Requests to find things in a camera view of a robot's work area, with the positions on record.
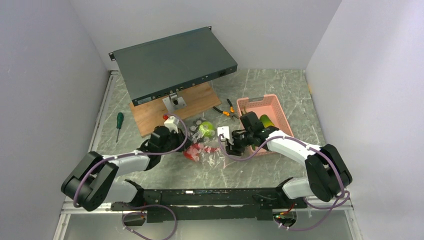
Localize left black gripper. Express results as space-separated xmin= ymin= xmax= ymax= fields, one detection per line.
xmin=159 ymin=128 xmax=194 ymax=155

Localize dark fake grape bunch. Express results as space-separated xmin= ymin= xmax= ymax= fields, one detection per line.
xmin=189 ymin=120 xmax=202 ymax=141

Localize clear zip top bag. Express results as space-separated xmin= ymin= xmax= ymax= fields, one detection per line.
xmin=185 ymin=117 xmax=228 ymax=169

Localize orange fake fruit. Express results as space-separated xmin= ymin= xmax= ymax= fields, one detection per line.
xmin=259 ymin=114 xmax=275 ymax=128

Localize green fake apple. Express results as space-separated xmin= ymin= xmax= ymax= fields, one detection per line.
xmin=199 ymin=121 xmax=215 ymax=138

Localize red fake chili pepper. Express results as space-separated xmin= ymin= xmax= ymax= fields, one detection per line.
xmin=200 ymin=146 xmax=221 ymax=154

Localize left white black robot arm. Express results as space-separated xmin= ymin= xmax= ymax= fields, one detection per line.
xmin=60 ymin=126 xmax=193 ymax=212

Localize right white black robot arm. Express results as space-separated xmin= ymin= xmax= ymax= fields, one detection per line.
xmin=217 ymin=112 xmax=353 ymax=208

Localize orange black pliers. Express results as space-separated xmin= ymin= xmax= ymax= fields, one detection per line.
xmin=213 ymin=98 xmax=239 ymax=122

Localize brown wooden board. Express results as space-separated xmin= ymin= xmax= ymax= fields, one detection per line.
xmin=129 ymin=82 xmax=221 ymax=137

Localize pink perforated plastic basket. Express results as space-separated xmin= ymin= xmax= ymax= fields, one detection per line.
xmin=236 ymin=94 xmax=299 ymax=159

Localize dark grey rack server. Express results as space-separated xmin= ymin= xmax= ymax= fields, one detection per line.
xmin=109 ymin=26 xmax=238 ymax=107

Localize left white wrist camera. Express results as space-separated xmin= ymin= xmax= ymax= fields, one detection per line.
xmin=162 ymin=114 xmax=180 ymax=134

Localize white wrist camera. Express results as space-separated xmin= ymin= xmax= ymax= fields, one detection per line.
xmin=217 ymin=126 xmax=234 ymax=146
xmin=162 ymin=114 xmax=180 ymax=134

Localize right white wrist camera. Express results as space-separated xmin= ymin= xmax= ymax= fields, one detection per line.
xmin=217 ymin=126 xmax=234 ymax=146

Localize metal bracket with knob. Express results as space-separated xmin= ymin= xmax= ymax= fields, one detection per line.
xmin=162 ymin=92 xmax=187 ymax=113

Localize green handled screwdriver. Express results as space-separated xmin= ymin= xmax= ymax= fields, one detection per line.
xmin=115 ymin=112 xmax=125 ymax=143

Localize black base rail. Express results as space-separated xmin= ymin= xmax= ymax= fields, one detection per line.
xmin=111 ymin=187 xmax=307 ymax=223

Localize aluminium frame rail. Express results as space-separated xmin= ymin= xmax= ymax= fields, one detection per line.
xmin=52 ymin=70 xmax=120 ymax=240

